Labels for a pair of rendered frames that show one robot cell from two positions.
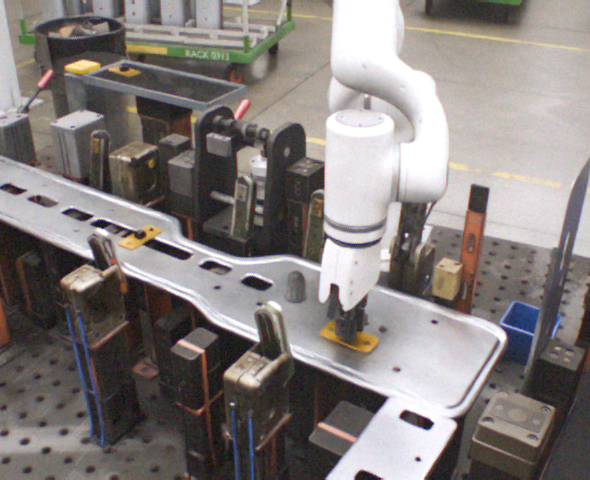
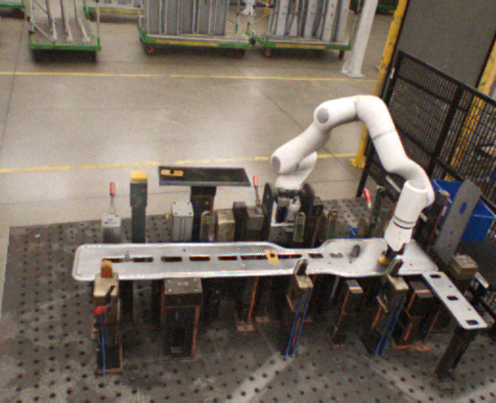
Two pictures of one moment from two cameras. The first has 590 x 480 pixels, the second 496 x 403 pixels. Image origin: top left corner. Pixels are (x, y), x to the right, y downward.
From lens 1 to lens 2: 1.49 m
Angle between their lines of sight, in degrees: 42
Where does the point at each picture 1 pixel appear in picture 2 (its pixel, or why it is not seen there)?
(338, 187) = (414, 209)
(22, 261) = not seen: hidden behind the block
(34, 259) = not seen: hidden behind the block
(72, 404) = (257, 349)
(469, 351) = (415, 249)
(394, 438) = (438, 284)
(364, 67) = (405, 165)
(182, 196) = (255, 230)
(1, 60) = not seen: outside the picture
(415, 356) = (408, 257)
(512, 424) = (467, 264)
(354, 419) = (419, 285)
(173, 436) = (308, 336)
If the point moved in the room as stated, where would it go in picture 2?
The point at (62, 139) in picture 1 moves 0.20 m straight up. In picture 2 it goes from (183, 222) to (186, 175)
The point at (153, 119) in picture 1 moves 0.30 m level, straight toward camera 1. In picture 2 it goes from (203, 196) to (265, 225)
